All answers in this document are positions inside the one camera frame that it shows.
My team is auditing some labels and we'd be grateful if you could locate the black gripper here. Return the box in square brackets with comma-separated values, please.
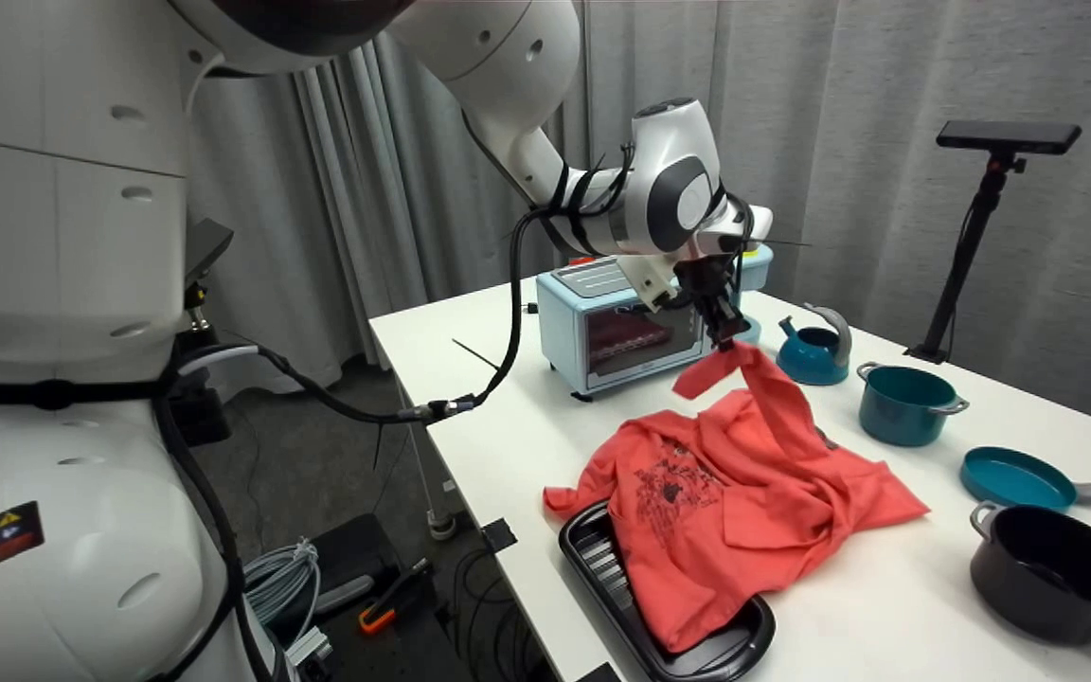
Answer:
[674, 248, 752, 349]

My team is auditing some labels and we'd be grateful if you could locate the orange printed sweatshirt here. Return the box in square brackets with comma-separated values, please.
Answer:
[536, 338, 932, 661]

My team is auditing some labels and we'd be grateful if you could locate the teal toy kettle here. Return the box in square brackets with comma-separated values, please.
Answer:
[774, 301, 856, 390]

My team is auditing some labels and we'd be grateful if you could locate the light blue toaster oven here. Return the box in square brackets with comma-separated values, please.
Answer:
[534, 241, 780, 404]

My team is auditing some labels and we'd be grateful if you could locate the teal toy pot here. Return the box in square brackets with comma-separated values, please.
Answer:
[853, 360, 972, 450]

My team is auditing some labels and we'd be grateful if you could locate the black ribbed baking tray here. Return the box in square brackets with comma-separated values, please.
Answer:
[554, 496, 780, 682]

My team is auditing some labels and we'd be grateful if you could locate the small black tape piece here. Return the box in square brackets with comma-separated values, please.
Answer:
[478, 515, 521, 557]

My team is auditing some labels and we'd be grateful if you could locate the grey curtain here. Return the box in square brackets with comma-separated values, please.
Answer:
[185, 0, 1091, 434]

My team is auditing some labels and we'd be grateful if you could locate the teal toy frying pan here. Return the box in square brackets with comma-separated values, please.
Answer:
[953, 445, 1091, 515]

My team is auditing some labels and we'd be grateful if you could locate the black pot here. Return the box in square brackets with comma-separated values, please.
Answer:
[967, 499, 1091, 653]

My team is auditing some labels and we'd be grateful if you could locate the black camera stand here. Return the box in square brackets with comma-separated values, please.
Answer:
[900, 149, 1029, 369]

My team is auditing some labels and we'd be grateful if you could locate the black stereo camera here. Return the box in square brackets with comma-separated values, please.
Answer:
[932, 117, 1086, 159]

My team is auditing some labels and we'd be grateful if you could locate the orange handled tool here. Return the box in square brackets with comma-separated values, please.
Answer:
[354, 553, 435, 642]

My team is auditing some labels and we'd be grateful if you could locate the grey cable bundle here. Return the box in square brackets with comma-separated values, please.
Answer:
[240, 539, 328, 674]

